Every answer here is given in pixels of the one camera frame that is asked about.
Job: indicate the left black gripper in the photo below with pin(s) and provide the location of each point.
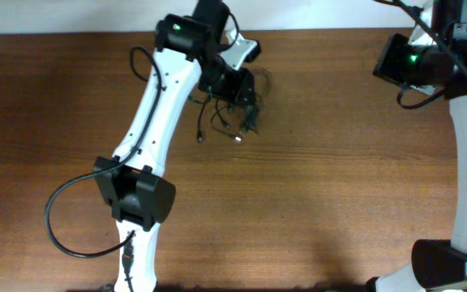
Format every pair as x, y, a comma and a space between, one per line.
239, 90

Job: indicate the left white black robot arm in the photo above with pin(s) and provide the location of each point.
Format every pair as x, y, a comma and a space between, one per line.
192, 51

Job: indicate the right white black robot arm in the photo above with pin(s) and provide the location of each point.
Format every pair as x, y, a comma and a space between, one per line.
439, 264

